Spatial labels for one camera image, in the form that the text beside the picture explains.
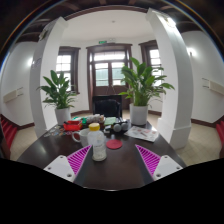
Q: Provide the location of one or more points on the small potted plant, white pot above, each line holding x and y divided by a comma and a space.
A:
60, 93

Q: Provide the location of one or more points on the red stair carpet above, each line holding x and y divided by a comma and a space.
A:
8, 131

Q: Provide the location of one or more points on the flat round red coaster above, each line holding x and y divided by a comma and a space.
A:
114, 144

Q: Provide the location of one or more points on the black chair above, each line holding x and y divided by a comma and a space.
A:
106, 106

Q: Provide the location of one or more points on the green packet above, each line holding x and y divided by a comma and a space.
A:
110, 120

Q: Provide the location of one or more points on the grey dumbbell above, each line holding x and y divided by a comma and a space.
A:
117, 127

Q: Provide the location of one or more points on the clear bottle with yellow cap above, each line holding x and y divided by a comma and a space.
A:
97, 143

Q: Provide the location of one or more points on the white wall rail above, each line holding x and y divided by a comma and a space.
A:
11, 95
213, 86

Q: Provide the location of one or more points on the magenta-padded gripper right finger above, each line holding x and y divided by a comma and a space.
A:
149, 160

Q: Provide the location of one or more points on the large potted plant, white pot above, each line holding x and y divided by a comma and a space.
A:
141, 83

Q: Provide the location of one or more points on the green exit sign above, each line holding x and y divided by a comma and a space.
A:
102, 42

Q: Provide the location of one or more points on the wooden window beside small plant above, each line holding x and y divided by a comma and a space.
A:
65, 66

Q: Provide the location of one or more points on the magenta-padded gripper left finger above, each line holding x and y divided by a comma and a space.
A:
79, 159

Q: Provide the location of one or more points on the dark wooden double door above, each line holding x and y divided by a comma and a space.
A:
108, 66

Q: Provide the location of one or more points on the printed paper leaflet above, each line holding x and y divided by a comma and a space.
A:
141, 133

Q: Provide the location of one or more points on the wooden window behind large plant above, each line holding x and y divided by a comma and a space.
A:
154, 56

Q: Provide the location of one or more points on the red plastic box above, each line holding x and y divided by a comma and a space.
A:
71, 126

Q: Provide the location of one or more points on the brown box of snack packets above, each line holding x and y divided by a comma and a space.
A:
95, 119

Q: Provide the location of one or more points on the colourful round stickers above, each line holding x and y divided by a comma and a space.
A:
56, 131

